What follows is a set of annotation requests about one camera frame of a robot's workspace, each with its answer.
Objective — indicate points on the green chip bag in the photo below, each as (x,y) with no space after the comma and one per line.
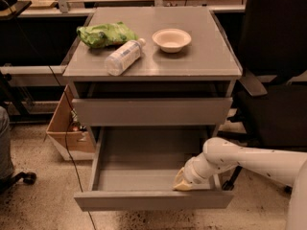
(108,34)

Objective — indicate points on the black office chair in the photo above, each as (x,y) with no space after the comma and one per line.
(269,38)

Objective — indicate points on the black chair caster left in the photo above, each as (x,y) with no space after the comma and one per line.
(27,177)

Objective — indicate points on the clear plastic water bottle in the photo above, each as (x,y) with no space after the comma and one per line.
(124,57)

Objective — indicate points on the grey drawer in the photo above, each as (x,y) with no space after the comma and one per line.
(149,103)
(134,169)

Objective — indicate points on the grey drawer cabinet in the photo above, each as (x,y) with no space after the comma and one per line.
(206,58)

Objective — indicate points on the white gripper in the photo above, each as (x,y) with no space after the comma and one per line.
(191,175)

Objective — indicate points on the grey top drawer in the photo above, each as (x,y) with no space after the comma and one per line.
(149,103)

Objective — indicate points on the grey fabric object left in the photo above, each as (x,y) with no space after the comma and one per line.
(6,166)

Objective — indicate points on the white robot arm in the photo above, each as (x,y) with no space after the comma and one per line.
(284,166)

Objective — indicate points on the white paper bowl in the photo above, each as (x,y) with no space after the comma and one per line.
(171,40)

